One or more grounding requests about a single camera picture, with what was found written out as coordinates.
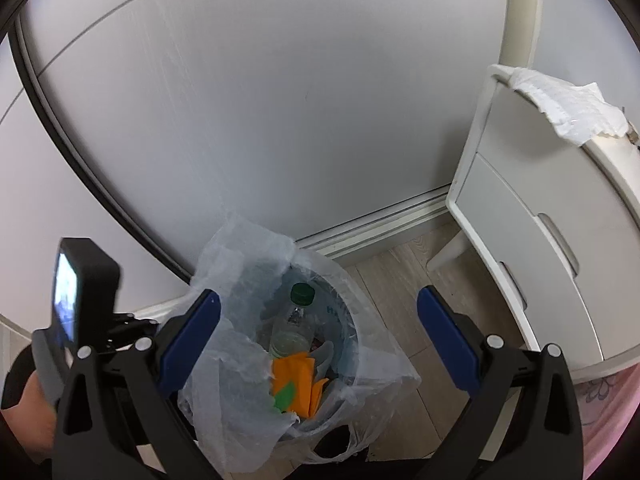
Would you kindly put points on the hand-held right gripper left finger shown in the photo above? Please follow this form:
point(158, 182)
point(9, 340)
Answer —
point(192, 340)

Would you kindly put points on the blue plastic bin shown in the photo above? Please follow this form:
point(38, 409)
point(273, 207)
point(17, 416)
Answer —
point(342, 320)

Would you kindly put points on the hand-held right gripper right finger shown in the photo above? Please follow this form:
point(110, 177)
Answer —
point(450, 340)

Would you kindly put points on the clear bottle with green cap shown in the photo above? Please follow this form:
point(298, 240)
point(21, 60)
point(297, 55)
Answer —
point(292, 330)

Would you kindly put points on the white nightstand drawer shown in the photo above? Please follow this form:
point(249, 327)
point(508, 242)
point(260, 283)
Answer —
point(550, 170)
point(490, 220)

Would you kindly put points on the translucent white plastic bag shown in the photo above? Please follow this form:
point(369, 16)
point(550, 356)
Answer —
point(235, 360)

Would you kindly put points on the crumpled white tissue paper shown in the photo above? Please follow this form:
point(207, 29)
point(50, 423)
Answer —
point(575, 105)

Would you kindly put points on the tan hair claw clip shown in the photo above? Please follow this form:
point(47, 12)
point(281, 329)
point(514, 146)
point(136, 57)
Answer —
point(633, 135)

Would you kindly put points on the person's left hand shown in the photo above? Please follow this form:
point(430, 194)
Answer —
point(30, 420)

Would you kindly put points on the pink floral bedsheet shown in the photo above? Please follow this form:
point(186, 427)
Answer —
point(610, 425)

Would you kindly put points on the grey sliding-door wardrobe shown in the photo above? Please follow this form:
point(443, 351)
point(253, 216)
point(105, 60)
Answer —
point(250, 110)

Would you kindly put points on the white nightstand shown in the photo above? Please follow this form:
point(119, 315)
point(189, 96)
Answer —
point(525, 200)

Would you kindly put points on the orange and green wrapper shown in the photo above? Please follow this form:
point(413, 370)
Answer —
point(295, 370)

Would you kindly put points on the white wardrobe floor rail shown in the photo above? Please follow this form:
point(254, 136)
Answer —
point(375, 222)

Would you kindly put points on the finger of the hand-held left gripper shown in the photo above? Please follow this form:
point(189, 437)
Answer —
point(125, 327)

